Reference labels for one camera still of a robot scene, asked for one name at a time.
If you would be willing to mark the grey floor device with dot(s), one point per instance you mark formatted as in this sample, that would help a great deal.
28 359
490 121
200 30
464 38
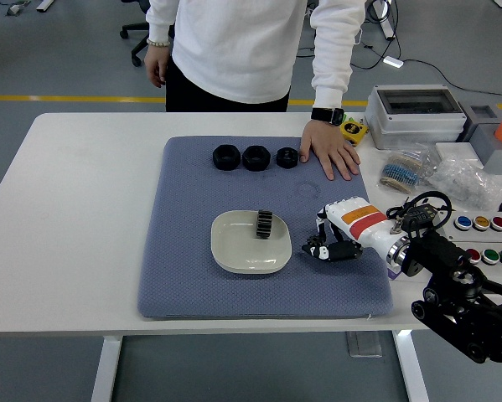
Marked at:
16 9

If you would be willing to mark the grey floor plate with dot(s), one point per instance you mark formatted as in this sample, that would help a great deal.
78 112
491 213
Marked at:
363 344

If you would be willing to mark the black digital display module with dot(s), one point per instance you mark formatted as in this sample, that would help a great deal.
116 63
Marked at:
420 217

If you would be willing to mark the clear plastic parts bag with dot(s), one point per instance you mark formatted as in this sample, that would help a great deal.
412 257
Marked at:
464 180

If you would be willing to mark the grey push-button control panel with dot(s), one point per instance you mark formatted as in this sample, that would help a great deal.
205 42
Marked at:
485 236

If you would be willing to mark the yellow tape measure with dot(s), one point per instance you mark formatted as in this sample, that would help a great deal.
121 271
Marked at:
356 130

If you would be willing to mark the white flat box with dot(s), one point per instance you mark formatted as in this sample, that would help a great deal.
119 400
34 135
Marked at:
456 151

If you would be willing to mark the black wristwatch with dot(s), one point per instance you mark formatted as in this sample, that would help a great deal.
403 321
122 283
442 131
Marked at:
328 114

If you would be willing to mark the grey electrical enclosure box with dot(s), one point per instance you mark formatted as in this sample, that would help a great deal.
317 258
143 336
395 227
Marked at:
401 125

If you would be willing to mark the small black gear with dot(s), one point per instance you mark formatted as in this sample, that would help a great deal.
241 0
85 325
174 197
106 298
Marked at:
315 241

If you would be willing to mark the green marker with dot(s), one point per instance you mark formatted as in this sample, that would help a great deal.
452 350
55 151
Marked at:
349 119

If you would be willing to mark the black office chair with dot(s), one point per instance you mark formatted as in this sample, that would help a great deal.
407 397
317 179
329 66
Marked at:
127 30

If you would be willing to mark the dark grey recessed block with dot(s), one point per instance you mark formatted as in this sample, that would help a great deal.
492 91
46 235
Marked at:
470 130

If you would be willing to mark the white power adapter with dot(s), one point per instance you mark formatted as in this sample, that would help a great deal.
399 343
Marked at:
393 62

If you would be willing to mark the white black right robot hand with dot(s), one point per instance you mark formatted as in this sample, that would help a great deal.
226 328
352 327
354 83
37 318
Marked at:
359 222

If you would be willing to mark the small black hex nut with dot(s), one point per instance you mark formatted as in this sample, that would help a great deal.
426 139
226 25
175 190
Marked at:
282 162

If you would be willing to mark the white square plate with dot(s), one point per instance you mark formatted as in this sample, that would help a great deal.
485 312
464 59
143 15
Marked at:
234 251

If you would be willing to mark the person's left hand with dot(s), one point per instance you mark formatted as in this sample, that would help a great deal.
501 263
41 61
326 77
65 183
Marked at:
330 146

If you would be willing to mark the bag of resistors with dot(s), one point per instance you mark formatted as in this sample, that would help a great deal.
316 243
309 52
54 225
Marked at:
401 171

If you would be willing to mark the person's right hand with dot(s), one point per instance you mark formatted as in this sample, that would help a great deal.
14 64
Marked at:
156 65

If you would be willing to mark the person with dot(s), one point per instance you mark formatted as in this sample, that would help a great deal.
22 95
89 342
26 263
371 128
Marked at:
234 42

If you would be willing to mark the white table leg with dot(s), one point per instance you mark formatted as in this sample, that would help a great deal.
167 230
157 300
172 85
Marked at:
412 368
106 368

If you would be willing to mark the large black gear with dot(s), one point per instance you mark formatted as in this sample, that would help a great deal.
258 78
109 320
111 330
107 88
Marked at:
264 226

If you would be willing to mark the large black hex nut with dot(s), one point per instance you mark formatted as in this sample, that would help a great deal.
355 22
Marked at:
221 162
250 164

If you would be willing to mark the blue-grey quilted mat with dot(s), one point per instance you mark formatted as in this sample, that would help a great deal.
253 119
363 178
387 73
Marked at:
183 251

